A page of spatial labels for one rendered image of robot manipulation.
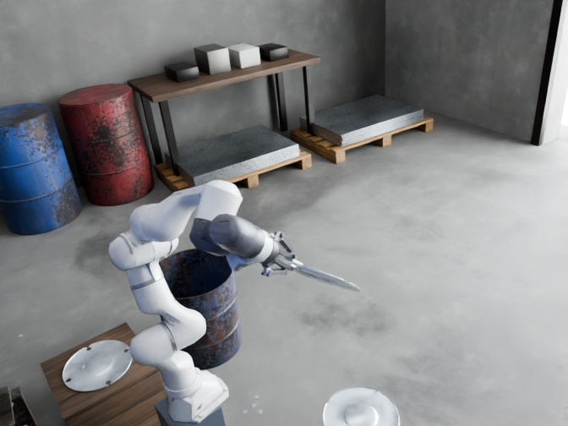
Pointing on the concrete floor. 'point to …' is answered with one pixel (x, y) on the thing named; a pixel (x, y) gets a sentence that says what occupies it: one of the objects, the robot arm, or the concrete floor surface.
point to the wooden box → (117, 403)
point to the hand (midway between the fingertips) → (292, 264)
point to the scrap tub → (206, 303)
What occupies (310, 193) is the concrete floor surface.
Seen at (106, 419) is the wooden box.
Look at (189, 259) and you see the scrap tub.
